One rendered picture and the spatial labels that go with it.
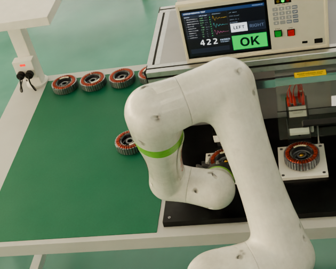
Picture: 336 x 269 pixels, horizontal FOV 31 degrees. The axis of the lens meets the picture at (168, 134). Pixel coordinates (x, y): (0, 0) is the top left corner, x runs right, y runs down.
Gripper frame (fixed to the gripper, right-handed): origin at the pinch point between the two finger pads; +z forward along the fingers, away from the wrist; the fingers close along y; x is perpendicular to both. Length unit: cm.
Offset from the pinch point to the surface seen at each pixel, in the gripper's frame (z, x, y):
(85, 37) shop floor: 252, 51, -124
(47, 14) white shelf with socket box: 17, 56, -60
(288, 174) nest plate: -4.1, -4.9, 19.6
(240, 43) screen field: -6.5, 37.7, 9.0
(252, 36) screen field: -7.4, 39.4, 12.8
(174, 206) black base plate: -11.7, -10.6, -16.8
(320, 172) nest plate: -4.0, -4.8, 29.3
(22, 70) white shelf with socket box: 52, 36, -89
